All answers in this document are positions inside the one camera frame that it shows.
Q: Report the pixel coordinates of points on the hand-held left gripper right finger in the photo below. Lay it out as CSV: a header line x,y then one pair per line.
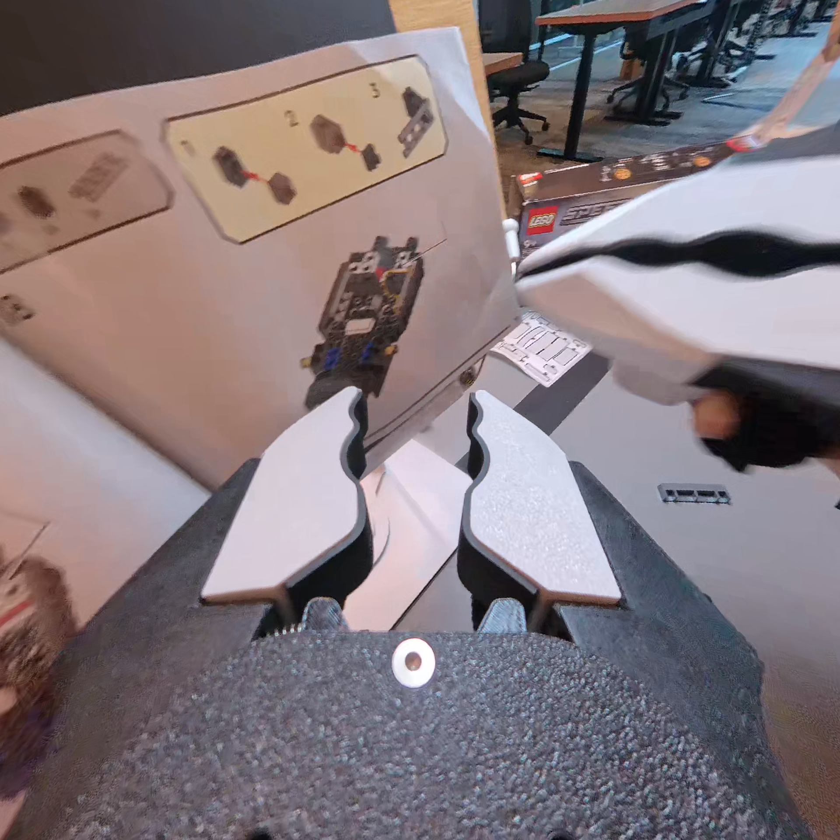
x,y
538,519

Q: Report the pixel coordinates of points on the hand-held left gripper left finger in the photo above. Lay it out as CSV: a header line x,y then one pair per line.
x,y
295,512

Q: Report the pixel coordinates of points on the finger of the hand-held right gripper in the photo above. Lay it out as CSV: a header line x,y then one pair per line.
x,y
709,204
709,322

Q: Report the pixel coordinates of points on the black lego grille piece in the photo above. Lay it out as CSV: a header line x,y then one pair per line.
x,y
693,495

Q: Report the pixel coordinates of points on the lego set cardboard box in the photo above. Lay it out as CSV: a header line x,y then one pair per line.
x,y
578,217

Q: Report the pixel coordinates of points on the lego instruction booklet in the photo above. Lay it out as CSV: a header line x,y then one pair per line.
x,y
197,302

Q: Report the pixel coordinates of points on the person's right hand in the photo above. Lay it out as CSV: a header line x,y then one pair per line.
x,y
715,415

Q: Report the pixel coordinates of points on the black office chair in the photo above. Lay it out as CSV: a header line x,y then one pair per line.
x,y
515,72
650,79

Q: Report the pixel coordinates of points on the small white printed sheet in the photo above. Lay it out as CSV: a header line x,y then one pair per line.
x,y
541,348

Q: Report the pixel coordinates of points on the long wooden desk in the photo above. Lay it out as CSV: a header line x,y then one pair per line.
x,y
617,20

